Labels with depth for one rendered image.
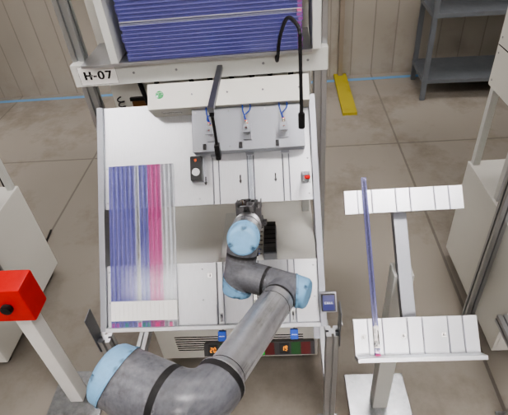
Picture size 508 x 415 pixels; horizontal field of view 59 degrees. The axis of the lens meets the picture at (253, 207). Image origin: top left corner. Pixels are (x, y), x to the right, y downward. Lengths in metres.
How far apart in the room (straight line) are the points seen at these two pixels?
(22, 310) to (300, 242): 1.03
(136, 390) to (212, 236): 1.13
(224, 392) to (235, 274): 0.36
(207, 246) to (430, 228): 1.50
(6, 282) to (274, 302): 1.05
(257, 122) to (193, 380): 0.83
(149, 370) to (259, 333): 0.23
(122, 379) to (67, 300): 1.91
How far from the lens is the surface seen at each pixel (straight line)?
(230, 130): 1.38
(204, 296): 1.42
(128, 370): 0.82
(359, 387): 2.12
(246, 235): 1.03
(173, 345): 2.10
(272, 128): 1.37
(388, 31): 4.62
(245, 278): 1.07
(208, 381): 0.79
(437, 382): 2.21
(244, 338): 0.88
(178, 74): 1.44
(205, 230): 1.89
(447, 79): 4.22
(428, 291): 2.50
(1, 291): 1.72
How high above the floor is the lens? 1.85
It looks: 39 degrees down
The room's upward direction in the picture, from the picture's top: 6 degrees counter-clockwise
